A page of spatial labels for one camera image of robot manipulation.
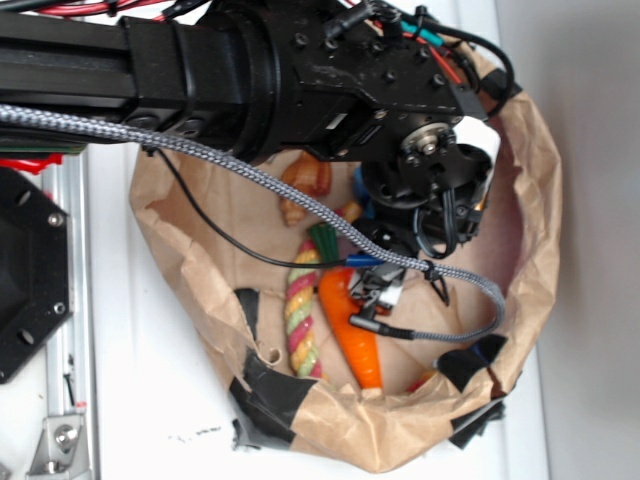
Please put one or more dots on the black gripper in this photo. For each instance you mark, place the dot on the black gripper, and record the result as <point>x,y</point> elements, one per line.
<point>440,198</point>

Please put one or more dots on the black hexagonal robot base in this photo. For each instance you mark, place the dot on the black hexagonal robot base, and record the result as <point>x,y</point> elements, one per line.
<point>35,290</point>

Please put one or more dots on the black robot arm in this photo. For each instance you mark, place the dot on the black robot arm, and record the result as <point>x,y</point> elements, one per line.
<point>257,77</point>

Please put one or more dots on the blue sponge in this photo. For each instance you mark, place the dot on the blue sponge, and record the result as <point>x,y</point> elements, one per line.
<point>362,195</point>

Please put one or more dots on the orange spiral seashell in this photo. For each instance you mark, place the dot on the orange spiral seashell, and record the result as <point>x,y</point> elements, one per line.
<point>311,177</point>

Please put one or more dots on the orange plastic carrot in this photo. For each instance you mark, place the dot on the orange plastic carrot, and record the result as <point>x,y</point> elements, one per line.
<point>358,346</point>

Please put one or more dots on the brown paper bag bin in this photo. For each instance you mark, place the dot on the brown paper bag bin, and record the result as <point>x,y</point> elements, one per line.
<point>432,392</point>

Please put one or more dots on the multicolour twisted rope toy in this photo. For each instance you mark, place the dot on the multicolour twisted rope toy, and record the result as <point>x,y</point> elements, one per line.
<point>319,246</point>

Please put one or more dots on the aluminium extrusion rail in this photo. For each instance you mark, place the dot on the aluminium extrusion rail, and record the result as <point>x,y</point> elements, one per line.
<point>70,352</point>

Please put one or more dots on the metal corner bracket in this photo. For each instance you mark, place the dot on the metal corner bracket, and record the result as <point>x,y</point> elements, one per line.
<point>62,451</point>

